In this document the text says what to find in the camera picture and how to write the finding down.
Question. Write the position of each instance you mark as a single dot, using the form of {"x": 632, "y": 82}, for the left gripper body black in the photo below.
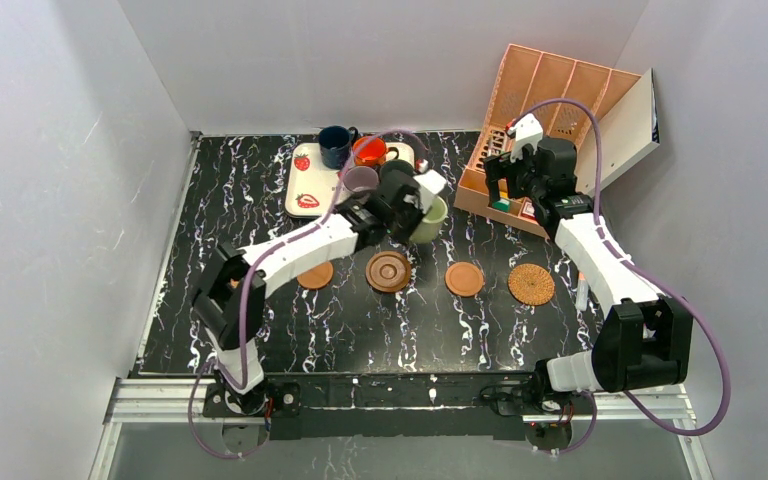
{"x": 417, "y": 216}

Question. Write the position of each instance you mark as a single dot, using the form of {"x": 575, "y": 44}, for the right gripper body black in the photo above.
{"x": 498, "y": 171}

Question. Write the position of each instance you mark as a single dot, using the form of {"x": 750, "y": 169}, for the light green mug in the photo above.
{"x": 430, "y": 225}

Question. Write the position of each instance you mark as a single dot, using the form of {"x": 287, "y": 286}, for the dark ringed wooden coaster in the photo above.
{"x": 388, "y": 271}

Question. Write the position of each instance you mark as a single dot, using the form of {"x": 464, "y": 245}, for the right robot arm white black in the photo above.
{"x": 645, "y": 338}

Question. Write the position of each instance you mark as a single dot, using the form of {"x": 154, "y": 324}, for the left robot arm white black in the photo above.
{"x": 229, "y": 298}

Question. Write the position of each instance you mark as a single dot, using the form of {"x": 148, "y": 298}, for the orange round coaster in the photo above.
{"x": 464, "y": 279}

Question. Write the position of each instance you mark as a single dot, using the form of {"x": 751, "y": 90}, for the smooth wooden coaster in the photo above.
{"x": 317, "y": 277}

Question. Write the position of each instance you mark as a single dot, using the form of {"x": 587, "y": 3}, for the woven rattan coaster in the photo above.
{"x": 531, "y": 284}

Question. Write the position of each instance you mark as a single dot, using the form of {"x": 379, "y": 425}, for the dark green mug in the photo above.
{"x": 395, "y": 165}

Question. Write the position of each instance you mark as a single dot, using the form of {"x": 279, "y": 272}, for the green yellow eraser block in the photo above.
{"x": 502, "y": 204}

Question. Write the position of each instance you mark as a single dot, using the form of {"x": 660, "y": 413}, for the lilac mug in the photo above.
{"x": 360, "y": 180}

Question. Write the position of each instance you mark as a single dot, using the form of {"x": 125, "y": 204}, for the orange mug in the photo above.
{"x": 373, "y": 152}

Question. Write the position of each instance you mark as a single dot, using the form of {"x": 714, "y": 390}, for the pink desk file organizer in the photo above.
{"x": 526, "y": 78}

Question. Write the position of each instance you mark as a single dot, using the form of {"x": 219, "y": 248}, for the white strawberry tray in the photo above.
{"x": 311, "y": 185}

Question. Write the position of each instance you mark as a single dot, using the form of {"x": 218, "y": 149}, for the navy blue mug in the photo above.
{"x": 335, "y": 143}

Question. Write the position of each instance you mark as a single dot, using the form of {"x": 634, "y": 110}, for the white binder folder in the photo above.
{"x": 628, "y": 121}

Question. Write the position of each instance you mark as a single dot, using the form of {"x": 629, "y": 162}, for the white marker pen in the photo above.
{"x": 582, "y": 294}

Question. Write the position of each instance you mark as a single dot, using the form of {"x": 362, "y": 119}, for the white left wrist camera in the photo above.
{"x": 430, "y": 185}

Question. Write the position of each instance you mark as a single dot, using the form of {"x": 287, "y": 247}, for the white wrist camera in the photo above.
{"x": 525, "y": 131}
{"x": 430, "y": 185}

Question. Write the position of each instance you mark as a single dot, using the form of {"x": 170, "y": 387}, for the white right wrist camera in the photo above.
{"x": 525, "y": 131}

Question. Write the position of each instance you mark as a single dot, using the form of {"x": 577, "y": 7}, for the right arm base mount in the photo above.
{"x": 511, "y": 398}

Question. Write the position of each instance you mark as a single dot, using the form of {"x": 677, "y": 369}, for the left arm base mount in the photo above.
{"x": 246, "y": 420}

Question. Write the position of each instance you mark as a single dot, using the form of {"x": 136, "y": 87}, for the aluminium front rail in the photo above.
{"x": 339, "y": 405}

